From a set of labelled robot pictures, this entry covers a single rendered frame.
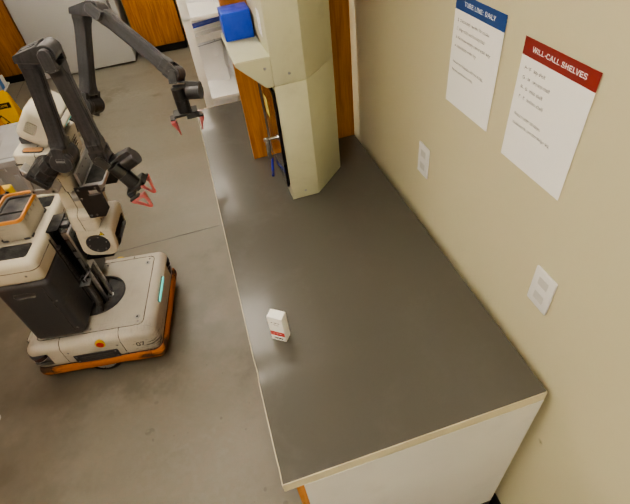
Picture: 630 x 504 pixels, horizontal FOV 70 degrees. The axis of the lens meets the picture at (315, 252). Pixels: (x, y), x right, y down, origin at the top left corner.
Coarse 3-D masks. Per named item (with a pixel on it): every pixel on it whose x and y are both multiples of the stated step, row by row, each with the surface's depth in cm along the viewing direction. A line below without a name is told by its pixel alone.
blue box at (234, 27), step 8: (224, 8) 153; (232, 8) 152; (240, 8) 151; (248, 8) 150; (224, 16) 149; (232, 16) 150; (240, 16) 150; (248, 16) 151; (224, 24) 150; (232, 24) 151; (240, 24) 152; (248, 24) 153; (224, 32) 152; (232, 32) 153; (240, 32) 154; (248, 32) 154; (232, 40) 154
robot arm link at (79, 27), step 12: (72, 12) 176; (84, 12) 175; (84, 24) 178; (84, 36) 180; (84, 48) 182; (84, 60) 184; (84, 72) 186; (84, 84) 188; (84, 96) 188; (96, 96) 196
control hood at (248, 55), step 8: (224, 40) 156; (240, 40) 155; (248, 40) 154; (256, 40) 153; (232, 48) 150; (240, 48) 149; (248, 48) 148; (256, 48) 148; (232, 56) 144; (240, 56) 144; (248, 56) 143; (256, 56) 142; (264, 56) 142; (240, 64) 140; (248, 64) 141; (256, 64) 142; (264, 64) 142; (248, 72) 143; (256, 72) 143; (264, 72) 144; (256, 80) 145; (264, 80) 146; (272, 80) 147
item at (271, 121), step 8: (264, 88) 165; (272, 96) 151; (264, 104) 179; (272, 104) 155; (272, 112) 161; (272, 120) 167; (272, 128) 174; (280, 136) 162; (272, 144) 190; (280, 144) 164; (280, 152) 170; (280, 160) 177; (280, 168) 185; (288, 184) 176
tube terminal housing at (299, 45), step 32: (256, 0) 136; (288, 0) 132; (320, 0) 144; (256, 32) 154; (288, 32) 138; (320, 32) 149; (288, 64) 145; (320, 64) 155; (288, 96) 152; (320, 96) 161; (288, 128) 160; (320, 128) 168; (288, 160) 168; (320, 160) 175
